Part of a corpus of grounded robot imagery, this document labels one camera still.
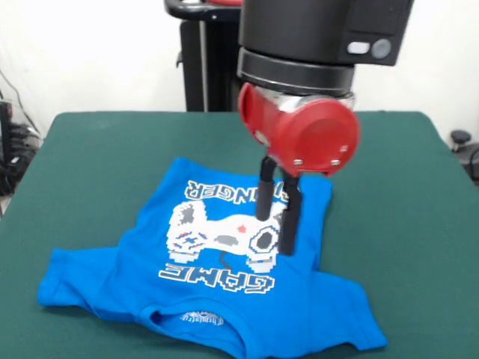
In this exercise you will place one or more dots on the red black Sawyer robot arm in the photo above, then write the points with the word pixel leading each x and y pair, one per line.
pixel 318 37

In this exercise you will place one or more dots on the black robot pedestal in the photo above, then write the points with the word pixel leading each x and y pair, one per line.
pixel 213 67

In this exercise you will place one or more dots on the black electronics box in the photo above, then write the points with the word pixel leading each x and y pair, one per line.
pixel 4 131

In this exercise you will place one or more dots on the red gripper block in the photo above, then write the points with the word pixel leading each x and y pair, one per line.
pixel 299 131

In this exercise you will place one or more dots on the dark green table cloth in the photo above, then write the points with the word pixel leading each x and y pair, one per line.
pixel 393 224

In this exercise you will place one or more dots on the blue printed t-shirt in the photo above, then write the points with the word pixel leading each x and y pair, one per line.
pixel 262 306

